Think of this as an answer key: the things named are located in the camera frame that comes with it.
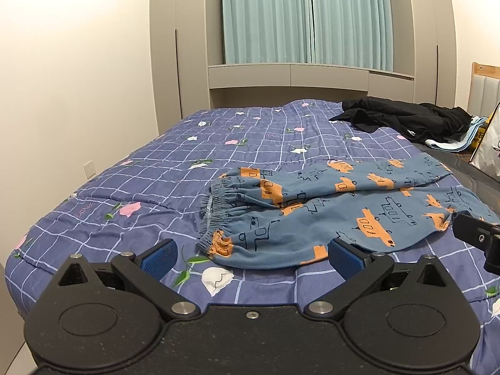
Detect blue pants with orange trucks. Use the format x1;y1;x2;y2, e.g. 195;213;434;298
197;153;499;270

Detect black clothing pile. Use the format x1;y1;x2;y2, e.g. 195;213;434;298
332;97;473;143

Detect grey quilted mattress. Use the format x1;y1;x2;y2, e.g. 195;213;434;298
414;143;500;215

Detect purple checked floral quilt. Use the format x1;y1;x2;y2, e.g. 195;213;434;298
6;101;499;374

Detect white printed shopping bag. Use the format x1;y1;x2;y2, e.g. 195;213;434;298
469;106;500;182

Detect light blue folded towel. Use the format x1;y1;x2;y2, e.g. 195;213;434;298
425;116;487;153

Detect grey padded wooden headboard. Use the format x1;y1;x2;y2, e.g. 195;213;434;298
467;62;500;117

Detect beige built-in wardrobe unit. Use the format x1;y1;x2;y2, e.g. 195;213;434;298
149;0;457;131

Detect teal window curtain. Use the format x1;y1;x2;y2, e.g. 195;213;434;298
222;0;394;71

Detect white wall socket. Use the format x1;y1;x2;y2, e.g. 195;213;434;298
83;161;97;179

